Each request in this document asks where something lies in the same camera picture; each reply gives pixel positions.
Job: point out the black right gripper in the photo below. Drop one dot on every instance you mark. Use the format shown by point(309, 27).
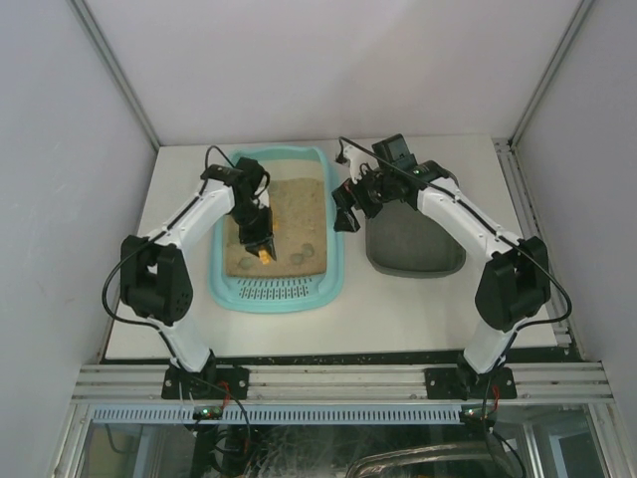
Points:
point(349, 200)

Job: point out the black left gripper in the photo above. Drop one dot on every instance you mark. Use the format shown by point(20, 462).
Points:
point(257, 234)

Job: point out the orange plastic litter scoop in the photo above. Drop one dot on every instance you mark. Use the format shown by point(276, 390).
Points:
point(265, 259)

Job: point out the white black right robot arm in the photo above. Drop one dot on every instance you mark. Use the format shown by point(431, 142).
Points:
point(514, 283)

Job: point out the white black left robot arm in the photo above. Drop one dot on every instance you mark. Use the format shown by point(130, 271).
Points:
point(154, 278)

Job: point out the teal plastic litter box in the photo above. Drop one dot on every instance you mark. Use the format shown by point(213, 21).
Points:
point(302, 181)

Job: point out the dark grey plastic bin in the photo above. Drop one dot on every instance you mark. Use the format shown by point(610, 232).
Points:
point(401, 242)

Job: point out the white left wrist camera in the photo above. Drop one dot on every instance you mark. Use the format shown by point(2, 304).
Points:
point(262, 198)

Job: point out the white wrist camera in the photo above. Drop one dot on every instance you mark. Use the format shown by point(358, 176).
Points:
point(353, 158)
point(262, 198)

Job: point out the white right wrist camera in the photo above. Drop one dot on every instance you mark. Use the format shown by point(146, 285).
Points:
point(353, 158)

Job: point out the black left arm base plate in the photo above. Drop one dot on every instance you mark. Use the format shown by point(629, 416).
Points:
point(209, 384)

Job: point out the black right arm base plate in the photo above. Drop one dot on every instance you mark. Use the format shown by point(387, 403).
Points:
point(463, 383)

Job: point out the blue slotted cable duct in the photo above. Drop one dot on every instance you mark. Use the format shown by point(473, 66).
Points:
point(346, 414)

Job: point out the aluminium mounting rail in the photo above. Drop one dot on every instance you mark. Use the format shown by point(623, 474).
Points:
point(531, 383)

